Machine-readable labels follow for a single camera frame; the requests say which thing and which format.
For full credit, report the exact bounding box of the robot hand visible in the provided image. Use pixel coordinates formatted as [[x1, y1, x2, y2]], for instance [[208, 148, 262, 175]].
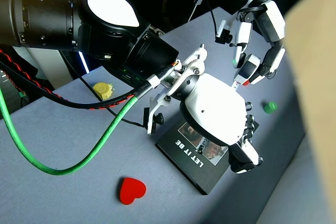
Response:
[[179, 72, 264, 175], [230, 0, 287, 86]]

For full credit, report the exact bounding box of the black Let It Be book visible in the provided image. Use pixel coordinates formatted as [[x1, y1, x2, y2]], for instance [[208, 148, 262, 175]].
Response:
[[155, 119, 259, 195]]

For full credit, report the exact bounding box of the green cylinder block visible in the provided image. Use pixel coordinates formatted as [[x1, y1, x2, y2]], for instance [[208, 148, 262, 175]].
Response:
[[263, 101, 278, 114]]

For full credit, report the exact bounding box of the beige blurred panel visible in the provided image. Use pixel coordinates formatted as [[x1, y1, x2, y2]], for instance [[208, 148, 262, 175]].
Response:
[[285, 0, 336, 224]]

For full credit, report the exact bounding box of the yellow swirl toy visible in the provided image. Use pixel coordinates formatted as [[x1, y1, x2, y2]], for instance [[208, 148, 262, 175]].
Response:
[[92, 81, 115, 101]]

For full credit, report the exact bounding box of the black computer case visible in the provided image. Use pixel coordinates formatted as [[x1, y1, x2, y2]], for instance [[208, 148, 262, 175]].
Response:
[[103, 0, 229, 36]]

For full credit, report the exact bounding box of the red heart block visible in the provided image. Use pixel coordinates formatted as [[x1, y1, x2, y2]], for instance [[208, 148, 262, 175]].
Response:
[[117, 177, 147, 206]]

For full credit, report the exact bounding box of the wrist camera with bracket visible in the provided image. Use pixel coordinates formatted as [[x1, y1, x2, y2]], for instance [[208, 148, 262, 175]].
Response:
[[143, 91, 171, 135], [214, 18, 238, 46]]

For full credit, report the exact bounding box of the black camera cable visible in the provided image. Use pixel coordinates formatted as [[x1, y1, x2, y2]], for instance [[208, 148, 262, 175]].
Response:
[[208, 6, 218, 37], [78, 76, 148, 128]]

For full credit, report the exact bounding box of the red black twisted cable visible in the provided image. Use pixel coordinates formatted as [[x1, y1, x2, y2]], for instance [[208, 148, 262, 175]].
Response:
[[0, 48, 136, 111]]

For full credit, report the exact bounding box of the green cable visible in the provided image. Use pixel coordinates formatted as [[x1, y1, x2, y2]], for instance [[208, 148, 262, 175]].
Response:
[[0, 87, 139, 176]]

